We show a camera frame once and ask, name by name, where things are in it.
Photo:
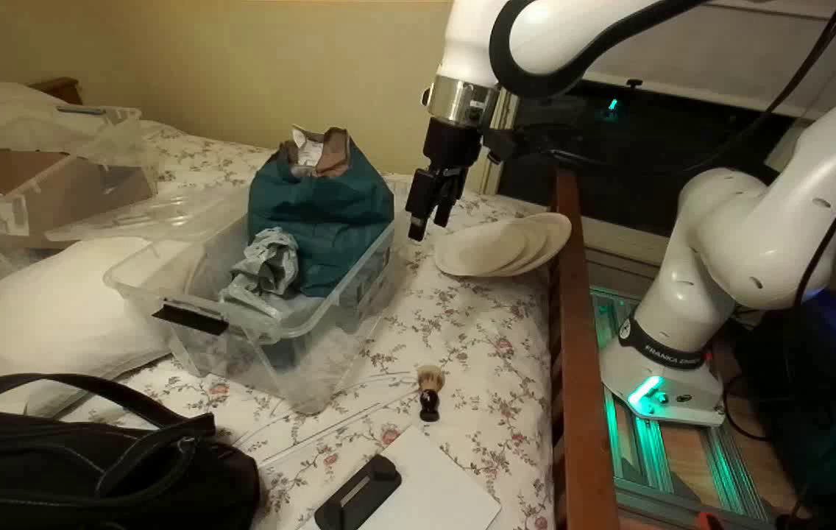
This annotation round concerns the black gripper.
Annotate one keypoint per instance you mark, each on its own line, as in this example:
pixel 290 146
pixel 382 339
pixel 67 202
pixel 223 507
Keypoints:
pixel 451 149

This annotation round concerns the white pad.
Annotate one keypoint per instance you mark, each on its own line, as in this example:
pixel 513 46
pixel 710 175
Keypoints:
pixel 436 489

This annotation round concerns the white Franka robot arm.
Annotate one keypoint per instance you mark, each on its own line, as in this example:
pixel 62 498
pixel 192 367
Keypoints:
pixel 732 237

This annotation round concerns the clear plastic storage bin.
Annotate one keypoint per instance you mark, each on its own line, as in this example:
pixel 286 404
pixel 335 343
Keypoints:
pixel 273 355

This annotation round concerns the teal cloth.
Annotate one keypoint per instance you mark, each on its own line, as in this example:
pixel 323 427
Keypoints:
pixel 332 215

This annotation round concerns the brown crumpled wrapper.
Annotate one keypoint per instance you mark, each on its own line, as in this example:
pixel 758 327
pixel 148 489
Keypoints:
pixel 315 152

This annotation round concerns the floral bedsheet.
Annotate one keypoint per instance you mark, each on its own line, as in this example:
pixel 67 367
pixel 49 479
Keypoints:
pixel 477 343

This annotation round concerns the crumpled grey white paper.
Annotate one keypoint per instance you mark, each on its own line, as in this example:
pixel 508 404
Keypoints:
pixel 265 259

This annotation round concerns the small shaving brush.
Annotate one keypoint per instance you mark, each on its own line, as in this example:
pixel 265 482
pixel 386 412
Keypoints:
pixel 427 401

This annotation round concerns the green lit robot platform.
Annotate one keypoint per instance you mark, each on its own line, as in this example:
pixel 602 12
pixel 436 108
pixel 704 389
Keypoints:
pixel 655 460

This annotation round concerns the brown cardboard box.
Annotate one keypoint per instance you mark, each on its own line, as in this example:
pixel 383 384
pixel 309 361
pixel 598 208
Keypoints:
pixel 36 180

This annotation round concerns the black fabric bag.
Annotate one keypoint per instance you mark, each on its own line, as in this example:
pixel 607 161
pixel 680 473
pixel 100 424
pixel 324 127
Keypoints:
pixel 95 473

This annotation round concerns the black computer with blue light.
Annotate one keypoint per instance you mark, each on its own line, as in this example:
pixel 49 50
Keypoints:
pixel 832 393

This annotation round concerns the wooden bed frame rail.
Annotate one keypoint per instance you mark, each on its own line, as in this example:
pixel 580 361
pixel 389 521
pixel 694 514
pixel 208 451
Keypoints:
pixel 580 393

